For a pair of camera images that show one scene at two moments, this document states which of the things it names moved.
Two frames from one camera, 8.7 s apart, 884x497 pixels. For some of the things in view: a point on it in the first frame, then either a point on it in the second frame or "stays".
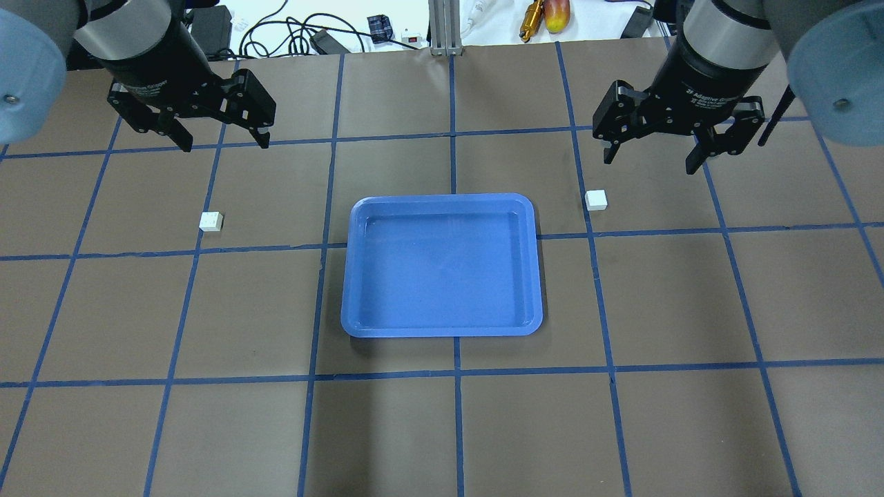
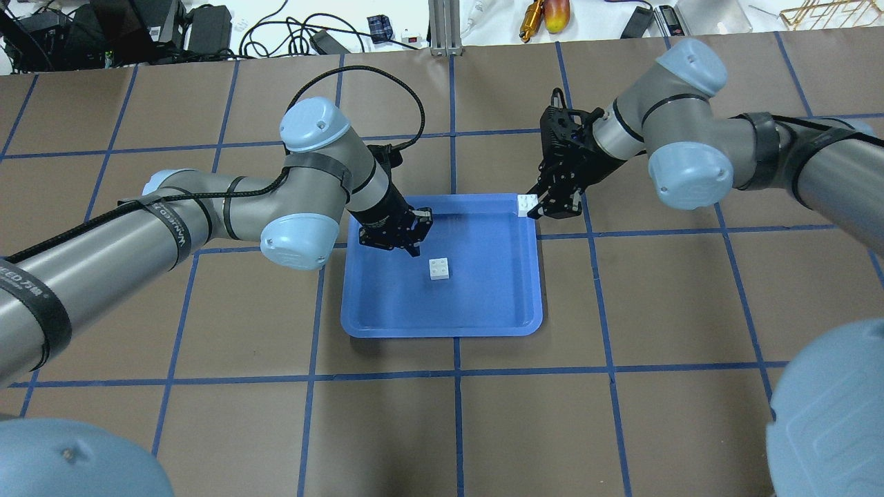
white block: (596, 200) to (438, 268)
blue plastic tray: (441, 266) stays
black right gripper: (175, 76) to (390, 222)
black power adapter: (324, 43) stays
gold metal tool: (531, 20) stays
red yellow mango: (556, 14) stays
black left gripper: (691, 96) to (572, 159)
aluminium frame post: (444, 24) stays
